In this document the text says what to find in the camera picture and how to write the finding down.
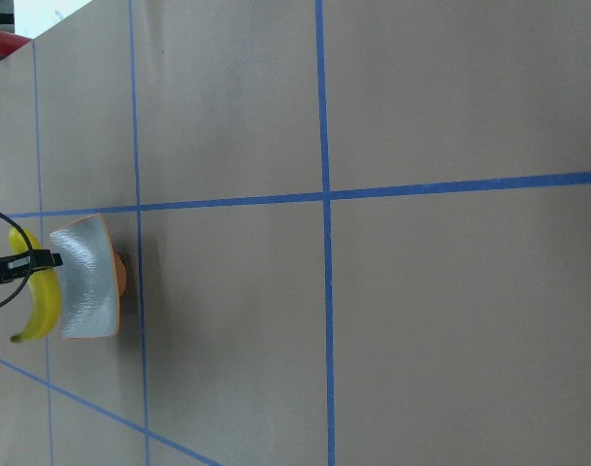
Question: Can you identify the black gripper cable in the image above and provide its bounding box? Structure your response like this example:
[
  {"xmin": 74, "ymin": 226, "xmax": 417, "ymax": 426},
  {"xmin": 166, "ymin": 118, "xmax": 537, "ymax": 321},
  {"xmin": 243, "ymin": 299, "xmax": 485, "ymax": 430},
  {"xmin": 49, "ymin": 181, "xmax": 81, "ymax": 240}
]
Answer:
[{"xmin": 0, "ymin": 203, "xmax": 37, "ymax": 315}]

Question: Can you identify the grey square plate orange rim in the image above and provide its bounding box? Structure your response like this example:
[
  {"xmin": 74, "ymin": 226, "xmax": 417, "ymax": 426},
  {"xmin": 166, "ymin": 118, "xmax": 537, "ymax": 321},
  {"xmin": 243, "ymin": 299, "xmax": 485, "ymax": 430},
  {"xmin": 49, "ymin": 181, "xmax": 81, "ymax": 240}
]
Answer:
[{"xmin": 49, "ymin": 214, "xmax": 127, "ymax": 340}]

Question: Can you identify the yellow banana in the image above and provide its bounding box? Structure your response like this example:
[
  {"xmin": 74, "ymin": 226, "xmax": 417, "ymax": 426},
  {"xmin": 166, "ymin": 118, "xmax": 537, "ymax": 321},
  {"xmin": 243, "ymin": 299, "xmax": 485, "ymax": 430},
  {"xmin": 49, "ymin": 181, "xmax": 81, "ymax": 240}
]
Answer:
[{"xmin": 8, "ymin": 225, "xmax": 63, "ymax": 344}]

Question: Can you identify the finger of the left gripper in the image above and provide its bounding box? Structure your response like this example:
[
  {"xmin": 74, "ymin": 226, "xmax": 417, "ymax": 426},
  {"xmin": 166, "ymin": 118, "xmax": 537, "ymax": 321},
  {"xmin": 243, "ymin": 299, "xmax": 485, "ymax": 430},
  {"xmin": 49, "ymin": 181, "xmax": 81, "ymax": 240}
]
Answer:
[{"xmin": 0, "ymin": 250, "xmax": 63, "ymax": 282}]

